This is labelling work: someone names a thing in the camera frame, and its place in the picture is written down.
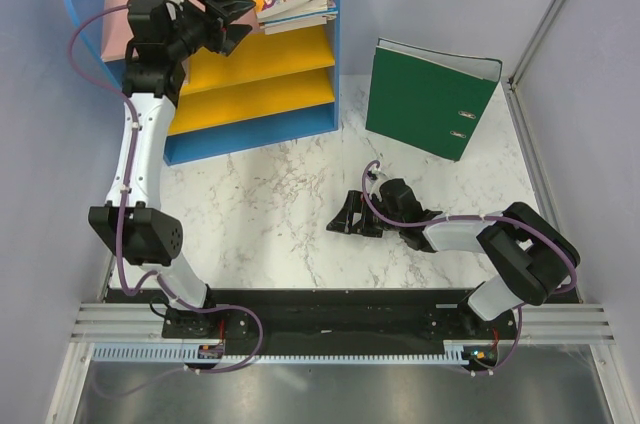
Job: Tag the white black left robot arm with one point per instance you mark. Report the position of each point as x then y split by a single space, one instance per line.
165 33

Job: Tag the light blue cable duct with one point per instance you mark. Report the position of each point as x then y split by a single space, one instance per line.
192 353

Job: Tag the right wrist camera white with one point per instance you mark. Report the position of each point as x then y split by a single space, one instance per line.
375 176

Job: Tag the red 13-Storey Treehouse book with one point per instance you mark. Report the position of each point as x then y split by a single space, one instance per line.
295 30

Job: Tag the green lever arch file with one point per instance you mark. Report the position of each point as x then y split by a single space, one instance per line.
428 99

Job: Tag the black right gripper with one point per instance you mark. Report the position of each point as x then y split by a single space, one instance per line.
342 223

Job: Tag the Jane Eyre blue book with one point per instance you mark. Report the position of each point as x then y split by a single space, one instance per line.
310 8

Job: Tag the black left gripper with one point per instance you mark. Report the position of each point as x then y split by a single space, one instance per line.
220 9

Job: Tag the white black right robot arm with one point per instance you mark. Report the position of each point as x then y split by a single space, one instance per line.
533 260

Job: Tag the aluminium frame rail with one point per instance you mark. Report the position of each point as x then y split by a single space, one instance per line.
543 28

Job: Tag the blue yellow pink bookshelf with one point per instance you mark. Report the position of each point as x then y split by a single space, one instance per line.
272 88

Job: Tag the dogs Bark picture book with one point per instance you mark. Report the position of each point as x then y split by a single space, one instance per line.
330 13

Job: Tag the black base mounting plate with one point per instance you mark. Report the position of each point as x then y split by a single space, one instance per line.
328 322

